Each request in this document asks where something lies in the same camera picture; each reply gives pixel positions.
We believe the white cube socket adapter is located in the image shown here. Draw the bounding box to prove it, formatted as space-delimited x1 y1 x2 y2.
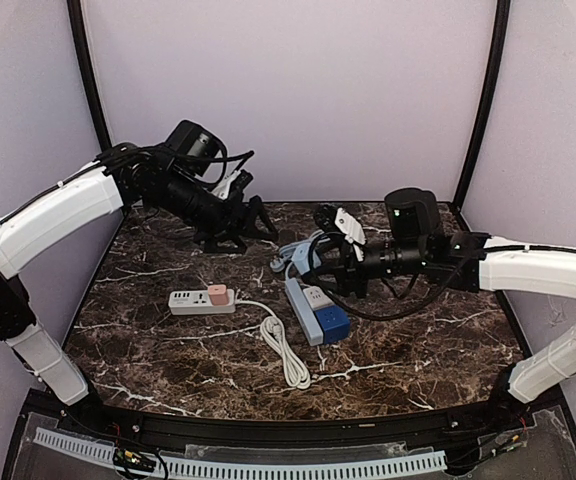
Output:
303 286 335 311

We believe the light blue charger plug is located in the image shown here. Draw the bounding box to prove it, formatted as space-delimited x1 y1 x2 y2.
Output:
291 243 310 275

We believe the light blue power strip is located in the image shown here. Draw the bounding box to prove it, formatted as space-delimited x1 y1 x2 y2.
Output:
269 229 335 347

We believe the blue cube socket adapter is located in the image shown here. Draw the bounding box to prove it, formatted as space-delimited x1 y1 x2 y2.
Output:
314 305 351 344

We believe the pink charger plug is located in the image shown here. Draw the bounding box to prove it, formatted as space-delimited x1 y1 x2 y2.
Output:
207 284 230 306

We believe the white power strip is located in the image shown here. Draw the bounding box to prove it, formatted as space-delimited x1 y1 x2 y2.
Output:
168 288 312 390

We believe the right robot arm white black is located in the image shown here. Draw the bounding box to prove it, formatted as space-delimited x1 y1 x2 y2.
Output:
302 187 576 410

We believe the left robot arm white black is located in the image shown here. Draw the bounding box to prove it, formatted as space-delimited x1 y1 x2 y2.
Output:
0 120 278 406

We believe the small circuit board right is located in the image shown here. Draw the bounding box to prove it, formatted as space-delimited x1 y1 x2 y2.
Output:
487 432 526 456

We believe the small circuit board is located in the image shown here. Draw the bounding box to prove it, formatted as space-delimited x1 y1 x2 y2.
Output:
112 448 156 473
487 432 526 456

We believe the small circuit board left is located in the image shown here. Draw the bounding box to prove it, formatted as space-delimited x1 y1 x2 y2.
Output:
112 448 156 473

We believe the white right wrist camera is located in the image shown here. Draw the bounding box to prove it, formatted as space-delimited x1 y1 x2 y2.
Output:
334 207 366 245

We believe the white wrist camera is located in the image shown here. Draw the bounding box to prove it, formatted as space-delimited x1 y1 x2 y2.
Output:
334 207 366 245
211 169 253 200

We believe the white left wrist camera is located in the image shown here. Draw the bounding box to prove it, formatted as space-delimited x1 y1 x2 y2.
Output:
211 169 253 200

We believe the black front rail frame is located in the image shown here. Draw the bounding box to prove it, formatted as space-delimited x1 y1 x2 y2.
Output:
1 387 576 479

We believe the white slotted cable duct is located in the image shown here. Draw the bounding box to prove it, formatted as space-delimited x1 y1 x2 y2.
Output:
33 427 447 479

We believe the left black corner post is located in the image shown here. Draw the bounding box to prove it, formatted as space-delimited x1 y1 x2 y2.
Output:
66 0 112 151

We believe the black corner post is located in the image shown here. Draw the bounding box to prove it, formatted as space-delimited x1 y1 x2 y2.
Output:
66 0 112 151
452 0 512 211

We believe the right black corner post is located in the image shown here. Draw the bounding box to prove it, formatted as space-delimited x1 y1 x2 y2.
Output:
452 0 512 211

